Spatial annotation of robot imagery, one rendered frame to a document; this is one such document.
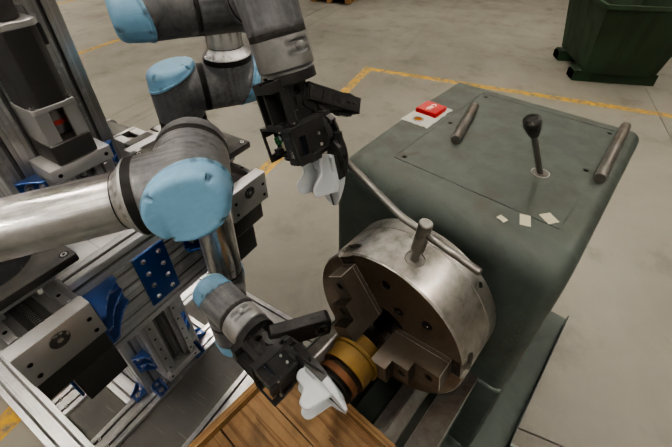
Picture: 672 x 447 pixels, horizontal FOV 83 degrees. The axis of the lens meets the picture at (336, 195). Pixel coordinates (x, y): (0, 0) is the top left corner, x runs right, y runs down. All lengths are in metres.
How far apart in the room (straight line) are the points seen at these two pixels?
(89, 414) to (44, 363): 0.98
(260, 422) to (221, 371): 0.86
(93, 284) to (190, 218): 0.49
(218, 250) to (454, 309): 0.47
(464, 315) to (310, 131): 0.38
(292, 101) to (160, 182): 0.20
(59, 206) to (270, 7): 0.37
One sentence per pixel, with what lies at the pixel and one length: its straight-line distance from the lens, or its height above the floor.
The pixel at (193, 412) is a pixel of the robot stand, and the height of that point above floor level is 0.21.
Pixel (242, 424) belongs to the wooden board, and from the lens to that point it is 0.89.
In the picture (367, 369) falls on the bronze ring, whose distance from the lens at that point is 0.68.
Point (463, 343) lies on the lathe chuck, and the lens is 0.66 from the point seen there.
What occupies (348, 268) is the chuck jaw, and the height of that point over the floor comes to 1.20.
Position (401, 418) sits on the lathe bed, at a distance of 0.91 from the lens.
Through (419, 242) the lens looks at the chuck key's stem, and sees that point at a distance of 0.60.
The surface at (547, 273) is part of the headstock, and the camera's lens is 0.71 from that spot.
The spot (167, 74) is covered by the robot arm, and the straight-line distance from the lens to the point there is 0.97.
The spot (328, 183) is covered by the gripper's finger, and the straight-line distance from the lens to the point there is 0.55.
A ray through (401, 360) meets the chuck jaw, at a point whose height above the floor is 1.11.
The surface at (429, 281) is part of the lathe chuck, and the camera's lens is 0.63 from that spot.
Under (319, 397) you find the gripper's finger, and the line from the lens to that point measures 0.66.
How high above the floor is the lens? 1.71
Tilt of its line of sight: 39 degrees down
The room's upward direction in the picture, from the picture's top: straight up
